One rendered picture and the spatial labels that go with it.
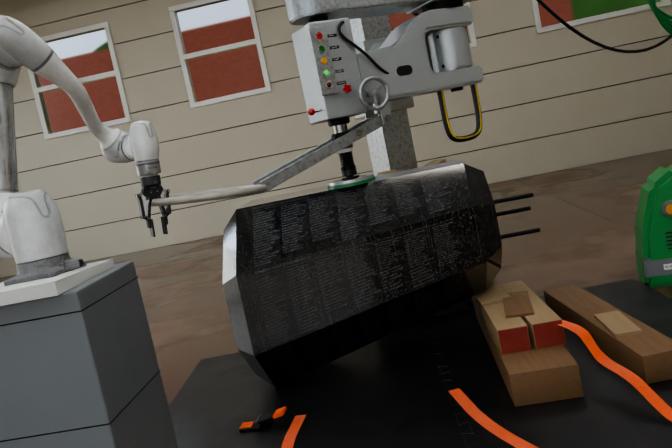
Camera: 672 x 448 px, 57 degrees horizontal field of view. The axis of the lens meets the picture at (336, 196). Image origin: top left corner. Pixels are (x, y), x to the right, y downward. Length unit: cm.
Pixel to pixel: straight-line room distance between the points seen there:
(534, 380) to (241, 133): 714
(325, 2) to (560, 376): 174
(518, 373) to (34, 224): 167
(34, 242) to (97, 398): 51
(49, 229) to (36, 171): 810
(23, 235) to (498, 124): 745
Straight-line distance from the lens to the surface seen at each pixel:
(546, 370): 236
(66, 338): 197
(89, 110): 245
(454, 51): 305
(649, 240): 348
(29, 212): 210
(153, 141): 247
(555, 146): 903
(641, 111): 937
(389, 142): 353
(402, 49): 289
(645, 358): 247
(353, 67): 274
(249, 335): 263
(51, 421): 208
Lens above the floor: 108
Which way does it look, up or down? 5 degrees down
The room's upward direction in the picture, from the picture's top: 12 degrees counter-clockwise
